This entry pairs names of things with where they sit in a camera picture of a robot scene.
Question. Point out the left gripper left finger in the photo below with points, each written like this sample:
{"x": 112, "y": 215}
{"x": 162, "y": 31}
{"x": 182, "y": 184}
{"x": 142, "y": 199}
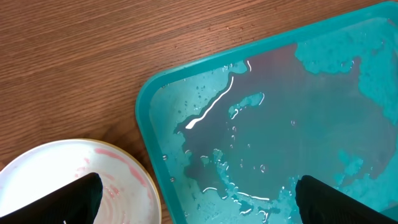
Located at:
{"x": 78, "y": 202}

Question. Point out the teal plastic tray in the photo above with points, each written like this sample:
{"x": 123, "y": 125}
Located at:
{"x": 230, "y": 135}

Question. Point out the light blue plate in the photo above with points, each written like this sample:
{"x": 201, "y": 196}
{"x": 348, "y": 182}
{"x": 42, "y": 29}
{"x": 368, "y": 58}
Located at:
{"x": 129, "y": 193}

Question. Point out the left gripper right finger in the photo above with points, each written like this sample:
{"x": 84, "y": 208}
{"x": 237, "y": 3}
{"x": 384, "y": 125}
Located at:
{"x": 318, "y": 203}

